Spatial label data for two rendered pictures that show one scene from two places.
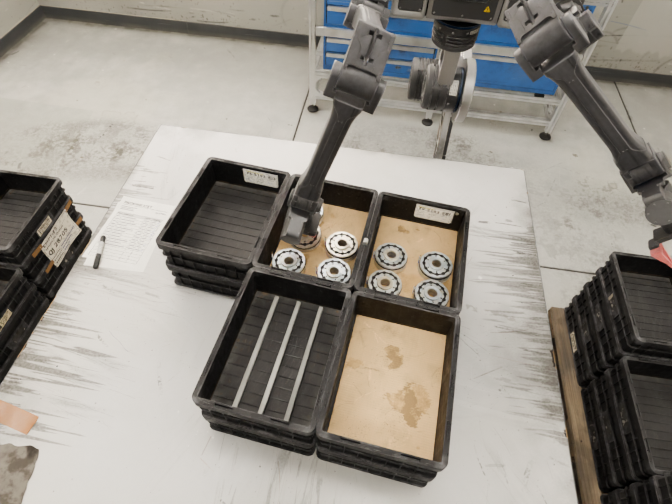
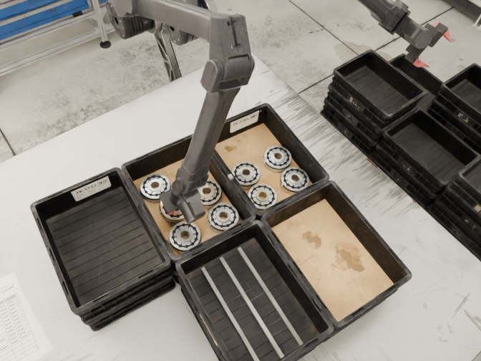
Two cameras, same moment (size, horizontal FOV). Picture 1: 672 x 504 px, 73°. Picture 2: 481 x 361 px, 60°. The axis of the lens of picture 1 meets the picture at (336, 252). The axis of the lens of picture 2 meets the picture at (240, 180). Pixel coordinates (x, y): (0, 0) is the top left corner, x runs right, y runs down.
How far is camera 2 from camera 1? 0.56 m
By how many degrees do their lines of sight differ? 27
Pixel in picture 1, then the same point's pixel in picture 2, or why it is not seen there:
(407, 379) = (333, 245)
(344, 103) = (230, 89)
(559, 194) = not seen: hidden behind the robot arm
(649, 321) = (378, 99)
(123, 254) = (15, 352)
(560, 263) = not seen: hidden behind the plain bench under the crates
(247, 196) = (89, 212)
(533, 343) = (356, 162)
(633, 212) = (294, 30)
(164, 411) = not seen: outside the picture
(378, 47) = (238, 31)
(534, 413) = (392, 203)
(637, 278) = (351, 76)
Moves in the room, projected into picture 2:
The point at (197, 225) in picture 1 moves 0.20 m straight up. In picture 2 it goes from (74, 269) to (54, 243)
